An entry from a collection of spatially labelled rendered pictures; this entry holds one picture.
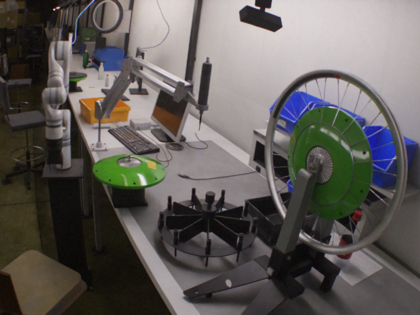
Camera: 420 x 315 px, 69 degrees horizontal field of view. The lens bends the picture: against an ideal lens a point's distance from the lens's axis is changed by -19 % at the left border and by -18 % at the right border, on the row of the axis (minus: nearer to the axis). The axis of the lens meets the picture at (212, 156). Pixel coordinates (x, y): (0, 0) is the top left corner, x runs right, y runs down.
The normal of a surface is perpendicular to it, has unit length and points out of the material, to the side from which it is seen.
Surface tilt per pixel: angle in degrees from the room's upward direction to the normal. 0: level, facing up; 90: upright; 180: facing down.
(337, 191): 96
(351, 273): 0
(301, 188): 87
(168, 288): 0
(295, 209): 87
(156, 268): 0
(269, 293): 18
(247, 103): 90
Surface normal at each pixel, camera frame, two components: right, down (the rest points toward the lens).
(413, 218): -0.88, 0.07
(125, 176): 0.15, -0.73
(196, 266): 0.12, -0.92
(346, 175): -0.69, 0.16
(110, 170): -0.05, -0.81
